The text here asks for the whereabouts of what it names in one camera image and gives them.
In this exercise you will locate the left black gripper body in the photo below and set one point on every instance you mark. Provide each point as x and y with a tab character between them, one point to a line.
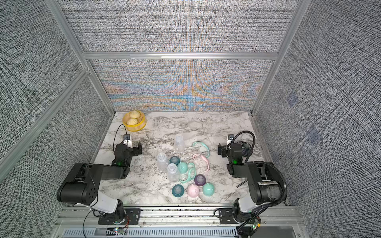
133	152

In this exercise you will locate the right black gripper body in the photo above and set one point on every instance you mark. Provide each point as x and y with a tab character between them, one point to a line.
225	153

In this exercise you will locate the clear baby bottle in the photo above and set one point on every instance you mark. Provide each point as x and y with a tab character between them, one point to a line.
179	144

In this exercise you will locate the dark teal nipple collar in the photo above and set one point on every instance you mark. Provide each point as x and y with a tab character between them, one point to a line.
178	190

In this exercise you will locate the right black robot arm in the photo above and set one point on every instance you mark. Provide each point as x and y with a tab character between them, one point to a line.
267	185

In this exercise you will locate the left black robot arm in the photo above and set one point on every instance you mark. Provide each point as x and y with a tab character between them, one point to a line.
83	181

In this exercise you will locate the lower beige bun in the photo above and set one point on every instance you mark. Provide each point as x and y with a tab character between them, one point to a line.
132	121

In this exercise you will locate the beige bun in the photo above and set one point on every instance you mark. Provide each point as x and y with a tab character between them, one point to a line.
134	114
132	121

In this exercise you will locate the yellow steamer basket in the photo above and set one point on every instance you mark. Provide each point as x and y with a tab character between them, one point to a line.
141	124

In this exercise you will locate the clear bottle left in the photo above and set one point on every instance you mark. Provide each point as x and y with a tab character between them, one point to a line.
162	161

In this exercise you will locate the upper beige bun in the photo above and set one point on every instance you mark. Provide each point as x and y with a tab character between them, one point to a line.
134	114

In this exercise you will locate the purple nipple collar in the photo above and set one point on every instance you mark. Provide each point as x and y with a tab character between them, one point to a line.
200	180

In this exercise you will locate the mint bottle cap front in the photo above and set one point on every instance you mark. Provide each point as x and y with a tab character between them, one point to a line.
208	189

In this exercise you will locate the mint bottle cap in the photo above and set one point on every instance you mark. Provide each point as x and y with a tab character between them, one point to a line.
208	189
182	167

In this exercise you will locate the mint bottle cap middle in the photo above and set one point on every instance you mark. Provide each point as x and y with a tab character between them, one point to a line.
182	167

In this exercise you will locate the clear bottle front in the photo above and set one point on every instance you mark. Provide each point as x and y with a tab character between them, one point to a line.
173	173

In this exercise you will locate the pink bottle cap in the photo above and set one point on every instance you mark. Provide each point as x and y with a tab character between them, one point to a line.
193	191

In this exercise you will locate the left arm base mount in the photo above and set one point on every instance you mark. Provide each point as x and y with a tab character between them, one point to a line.
130	215

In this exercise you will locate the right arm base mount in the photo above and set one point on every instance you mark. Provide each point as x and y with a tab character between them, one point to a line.
227	216

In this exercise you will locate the aluminium front rail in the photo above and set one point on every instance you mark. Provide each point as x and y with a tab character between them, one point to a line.
179	215

